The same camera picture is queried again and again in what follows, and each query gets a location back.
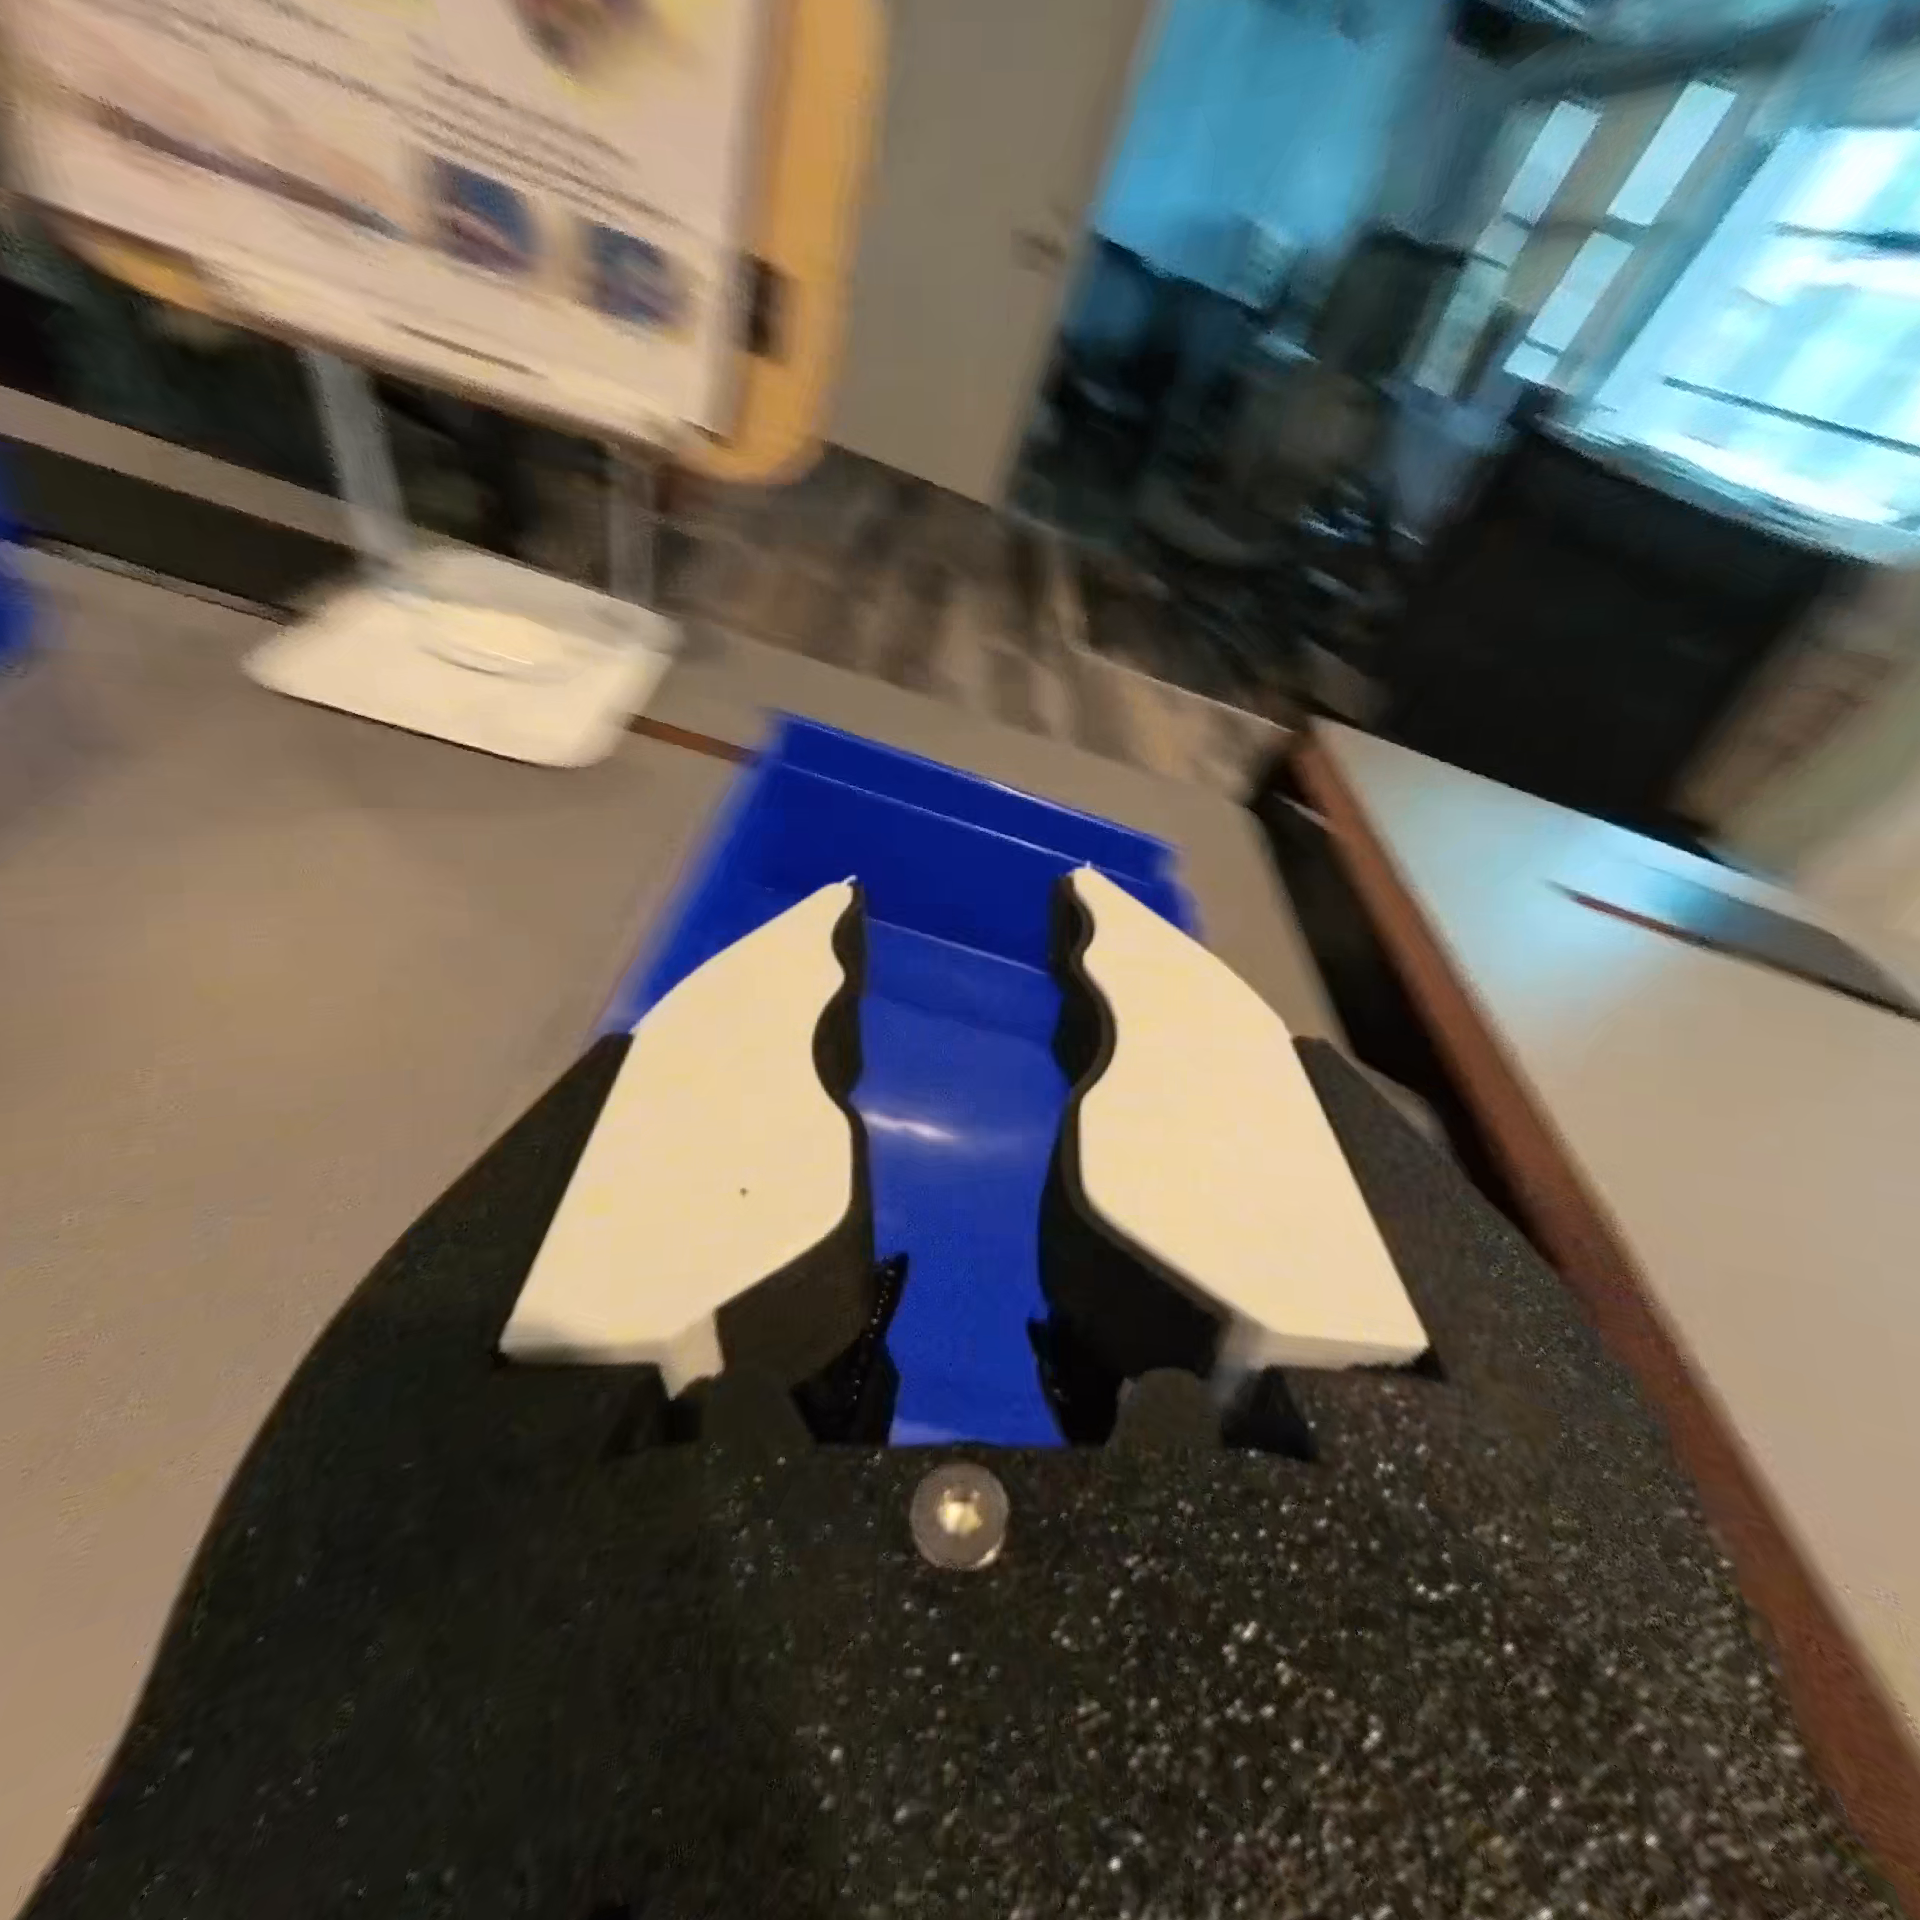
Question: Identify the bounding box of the dark grey table mat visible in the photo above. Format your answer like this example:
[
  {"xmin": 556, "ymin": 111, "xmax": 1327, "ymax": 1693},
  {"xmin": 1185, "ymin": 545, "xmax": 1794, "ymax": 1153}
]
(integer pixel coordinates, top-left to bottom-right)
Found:
[{"xmin": 1545, "ymin": 865, "xmax": 1920, "ymax": 1024}]

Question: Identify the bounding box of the black cable slot cover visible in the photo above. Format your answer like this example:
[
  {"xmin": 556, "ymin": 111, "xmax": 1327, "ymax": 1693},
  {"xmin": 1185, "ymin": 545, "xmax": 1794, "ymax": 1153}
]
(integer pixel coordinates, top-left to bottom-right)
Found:
[{"xmin": 0, "ymin": 433, "xmax": 325, "ymax": 624}]

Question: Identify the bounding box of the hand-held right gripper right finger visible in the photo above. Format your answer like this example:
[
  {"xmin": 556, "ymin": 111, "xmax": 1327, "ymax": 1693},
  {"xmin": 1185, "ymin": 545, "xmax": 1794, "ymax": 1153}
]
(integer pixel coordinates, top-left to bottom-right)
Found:
[{"xmin": 1025, "ymin": 865, "xmax": 1432, "ymax": 1449}]

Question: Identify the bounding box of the large grid window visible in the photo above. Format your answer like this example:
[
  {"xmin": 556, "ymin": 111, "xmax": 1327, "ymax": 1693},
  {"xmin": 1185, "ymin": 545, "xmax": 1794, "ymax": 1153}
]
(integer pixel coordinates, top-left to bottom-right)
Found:
[{"xmin": 1477, "ymin": 75, "xmax": 1920, "ymax": 534}]

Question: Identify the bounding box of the white instruction poster sheet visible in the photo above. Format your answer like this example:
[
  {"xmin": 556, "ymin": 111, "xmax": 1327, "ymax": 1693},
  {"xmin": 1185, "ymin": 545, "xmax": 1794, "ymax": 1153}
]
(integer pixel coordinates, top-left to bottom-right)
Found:
[{"xmin": 0, "ymin": 0, "xmax": 767, "ymax": 442}]

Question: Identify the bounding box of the grey table brown edge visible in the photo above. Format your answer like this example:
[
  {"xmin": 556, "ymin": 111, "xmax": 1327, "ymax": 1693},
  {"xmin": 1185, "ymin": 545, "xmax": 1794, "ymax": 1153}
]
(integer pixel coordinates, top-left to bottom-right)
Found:
[{"xmin": 1287, "ymin": 718, "xmax": 1920, "ymax": 1854}]

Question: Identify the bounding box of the wooden display board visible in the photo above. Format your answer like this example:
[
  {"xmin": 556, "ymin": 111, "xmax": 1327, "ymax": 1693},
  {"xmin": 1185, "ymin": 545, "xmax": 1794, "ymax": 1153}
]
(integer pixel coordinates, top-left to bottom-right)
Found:
[{"xmin": 661, "ymin": 0, "xmax": 887, "ymax": 483}]

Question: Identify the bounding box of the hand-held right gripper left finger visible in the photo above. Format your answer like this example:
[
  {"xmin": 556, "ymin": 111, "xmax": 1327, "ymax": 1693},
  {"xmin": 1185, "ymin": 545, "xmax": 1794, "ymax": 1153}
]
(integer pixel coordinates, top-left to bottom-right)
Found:
[{"xmin": 497, "ymin": 878, "xmax": 913, "ymax": 1449}]

